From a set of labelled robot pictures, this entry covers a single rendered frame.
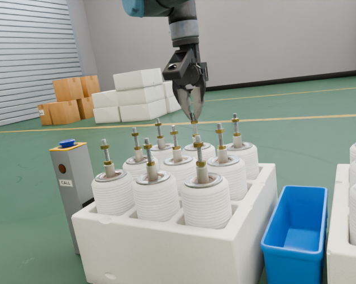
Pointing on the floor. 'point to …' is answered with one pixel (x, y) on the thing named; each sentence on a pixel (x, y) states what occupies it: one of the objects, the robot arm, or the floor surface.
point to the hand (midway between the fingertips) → (192, 116)
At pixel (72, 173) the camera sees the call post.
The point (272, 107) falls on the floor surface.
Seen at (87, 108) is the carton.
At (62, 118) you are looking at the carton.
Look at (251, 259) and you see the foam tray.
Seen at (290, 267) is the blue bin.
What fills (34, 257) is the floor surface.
